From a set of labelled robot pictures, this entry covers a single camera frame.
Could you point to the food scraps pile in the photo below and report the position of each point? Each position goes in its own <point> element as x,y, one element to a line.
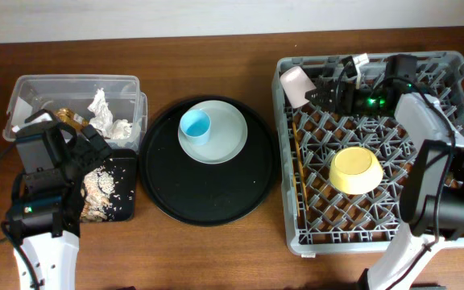
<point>97,189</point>

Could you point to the blue cup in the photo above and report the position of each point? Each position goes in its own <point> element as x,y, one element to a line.
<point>195,126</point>

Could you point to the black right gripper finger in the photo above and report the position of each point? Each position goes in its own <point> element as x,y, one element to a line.
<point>326,77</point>
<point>323,96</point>

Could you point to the grey dishwasher rack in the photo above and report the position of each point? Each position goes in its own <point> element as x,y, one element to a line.
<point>337,222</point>

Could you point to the round black tray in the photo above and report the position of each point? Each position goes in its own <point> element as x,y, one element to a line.
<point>207,194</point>

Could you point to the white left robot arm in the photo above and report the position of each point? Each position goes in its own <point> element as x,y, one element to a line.
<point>43,221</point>

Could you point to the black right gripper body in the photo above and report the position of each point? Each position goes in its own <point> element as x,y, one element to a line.
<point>358,100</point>

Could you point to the yellow bowl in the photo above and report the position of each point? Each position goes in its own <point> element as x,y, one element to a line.
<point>355,171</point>

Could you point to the gold snack wrapper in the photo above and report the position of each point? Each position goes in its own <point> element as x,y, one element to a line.
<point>71,118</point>

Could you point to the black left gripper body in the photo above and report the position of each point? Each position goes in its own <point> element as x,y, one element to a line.
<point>84,155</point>

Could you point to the clear plastic waste bin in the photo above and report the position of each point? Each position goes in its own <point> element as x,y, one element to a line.
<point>52,92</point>

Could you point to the wooden chopstick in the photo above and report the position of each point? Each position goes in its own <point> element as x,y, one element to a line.
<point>294,183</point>
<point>300,167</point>

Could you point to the crumpled white paper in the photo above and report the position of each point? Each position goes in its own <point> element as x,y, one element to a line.
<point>103,118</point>

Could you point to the grey plate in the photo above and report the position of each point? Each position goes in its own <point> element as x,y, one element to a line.
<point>228,133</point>

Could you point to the rectangular black tray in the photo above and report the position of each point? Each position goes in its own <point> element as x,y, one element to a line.
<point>123,189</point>

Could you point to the white tissue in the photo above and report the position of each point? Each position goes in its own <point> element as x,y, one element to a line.
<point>121,129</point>

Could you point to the pink cup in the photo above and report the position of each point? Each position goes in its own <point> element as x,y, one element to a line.
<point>296,84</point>

